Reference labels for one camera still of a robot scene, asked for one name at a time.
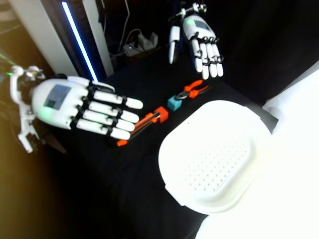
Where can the white power strip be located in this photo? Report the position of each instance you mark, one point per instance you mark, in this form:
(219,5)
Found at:
(142,43)

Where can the small teal block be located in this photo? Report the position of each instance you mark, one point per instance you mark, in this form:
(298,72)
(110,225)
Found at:
(174,103)

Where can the white perforated basket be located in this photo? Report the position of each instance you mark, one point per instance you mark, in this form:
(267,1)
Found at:
(209,159)

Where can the blue white light strip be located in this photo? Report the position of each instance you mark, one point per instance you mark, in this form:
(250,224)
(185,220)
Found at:
(78,39)

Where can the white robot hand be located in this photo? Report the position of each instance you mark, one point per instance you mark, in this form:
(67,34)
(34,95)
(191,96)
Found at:
(197,27)
(59,99)

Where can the white column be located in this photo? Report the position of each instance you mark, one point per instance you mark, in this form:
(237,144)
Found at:
(45,37)

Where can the black table cloth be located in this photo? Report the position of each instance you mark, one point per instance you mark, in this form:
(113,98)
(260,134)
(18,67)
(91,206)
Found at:
(124,186)

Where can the white sheet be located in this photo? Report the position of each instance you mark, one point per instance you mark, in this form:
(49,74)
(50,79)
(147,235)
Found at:
(286,174)

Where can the orange utility knife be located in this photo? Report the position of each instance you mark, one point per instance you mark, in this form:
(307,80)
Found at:
(162,115)

